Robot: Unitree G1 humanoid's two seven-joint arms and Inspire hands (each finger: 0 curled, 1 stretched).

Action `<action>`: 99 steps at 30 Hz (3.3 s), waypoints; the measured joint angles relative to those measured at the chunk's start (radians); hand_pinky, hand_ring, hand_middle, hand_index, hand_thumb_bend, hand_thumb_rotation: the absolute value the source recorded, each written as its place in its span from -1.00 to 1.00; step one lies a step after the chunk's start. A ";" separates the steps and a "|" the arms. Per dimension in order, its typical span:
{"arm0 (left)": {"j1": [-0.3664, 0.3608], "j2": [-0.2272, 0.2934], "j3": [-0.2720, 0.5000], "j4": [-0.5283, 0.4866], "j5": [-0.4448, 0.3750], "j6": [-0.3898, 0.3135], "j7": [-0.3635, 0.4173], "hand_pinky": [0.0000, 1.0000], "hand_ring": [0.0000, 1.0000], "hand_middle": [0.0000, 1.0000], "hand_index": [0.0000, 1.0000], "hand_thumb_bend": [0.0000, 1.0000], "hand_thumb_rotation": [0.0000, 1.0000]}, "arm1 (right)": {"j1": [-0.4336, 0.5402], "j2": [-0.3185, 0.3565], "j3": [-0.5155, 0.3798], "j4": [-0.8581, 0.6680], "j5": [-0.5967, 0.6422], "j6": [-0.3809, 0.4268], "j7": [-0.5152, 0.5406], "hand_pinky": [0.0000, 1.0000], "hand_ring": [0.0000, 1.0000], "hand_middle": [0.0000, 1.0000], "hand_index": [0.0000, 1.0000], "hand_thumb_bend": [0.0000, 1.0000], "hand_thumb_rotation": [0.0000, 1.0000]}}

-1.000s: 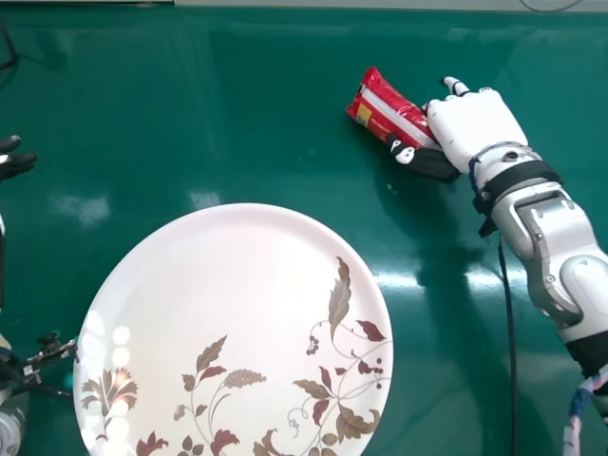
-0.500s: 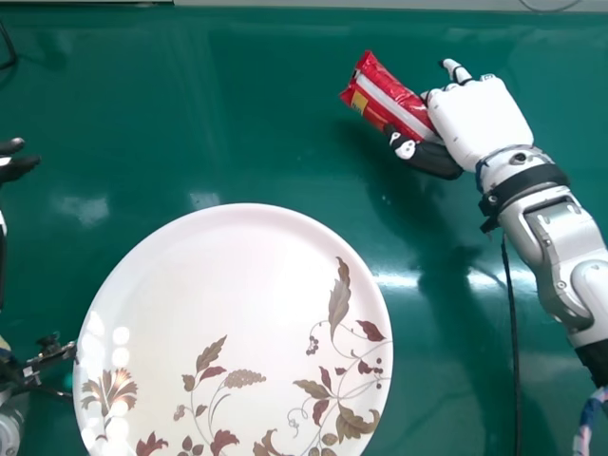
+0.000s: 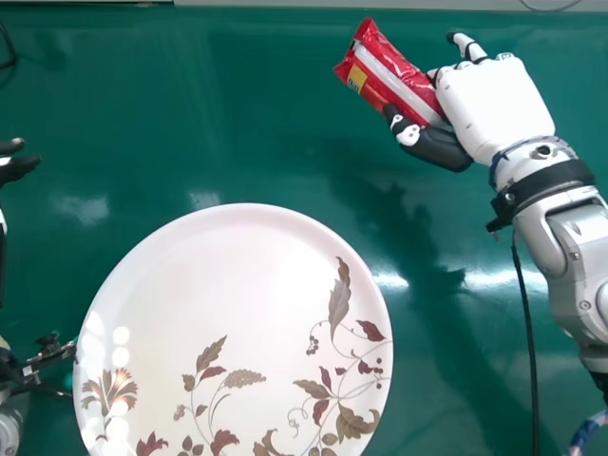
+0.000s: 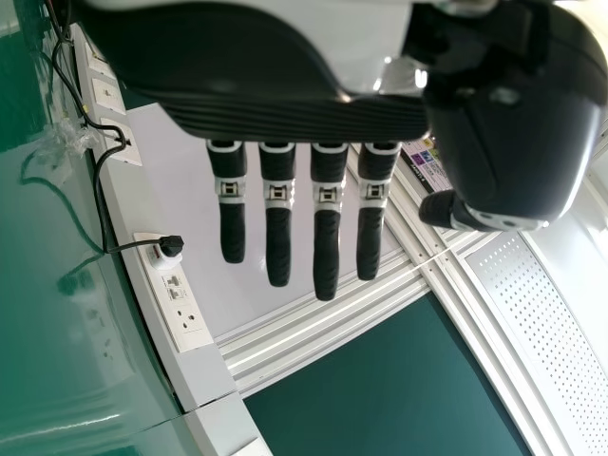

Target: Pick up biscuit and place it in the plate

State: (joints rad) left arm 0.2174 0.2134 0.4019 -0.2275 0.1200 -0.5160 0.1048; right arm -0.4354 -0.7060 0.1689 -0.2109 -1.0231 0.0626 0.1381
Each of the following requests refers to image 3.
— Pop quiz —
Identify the black bracket with knob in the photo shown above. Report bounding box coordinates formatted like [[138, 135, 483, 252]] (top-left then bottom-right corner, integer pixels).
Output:
[[21, 333, 78, 381]]

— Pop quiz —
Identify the blue and red braided cable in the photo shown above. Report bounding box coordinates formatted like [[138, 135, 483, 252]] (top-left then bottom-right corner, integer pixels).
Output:
[[568, 410, 608, 456]]

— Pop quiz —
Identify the plate with brown leaf pattern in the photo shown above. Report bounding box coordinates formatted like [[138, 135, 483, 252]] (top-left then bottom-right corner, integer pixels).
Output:
[[72, 202, 395, 456]]

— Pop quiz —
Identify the red biscuit packet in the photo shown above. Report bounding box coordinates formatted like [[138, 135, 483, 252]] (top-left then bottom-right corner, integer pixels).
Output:
[[332, 17, 446, 127]]

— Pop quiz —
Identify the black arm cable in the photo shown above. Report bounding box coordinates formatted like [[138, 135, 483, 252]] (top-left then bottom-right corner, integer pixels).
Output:
[[510, 227, 543, 456]]

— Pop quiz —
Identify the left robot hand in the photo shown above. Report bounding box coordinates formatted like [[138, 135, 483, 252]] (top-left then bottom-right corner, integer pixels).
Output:
[[0, 137, 43, 187]]

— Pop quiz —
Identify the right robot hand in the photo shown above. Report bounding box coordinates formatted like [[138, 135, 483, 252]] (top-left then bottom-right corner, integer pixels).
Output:
[[383, 30, 596, 204]]

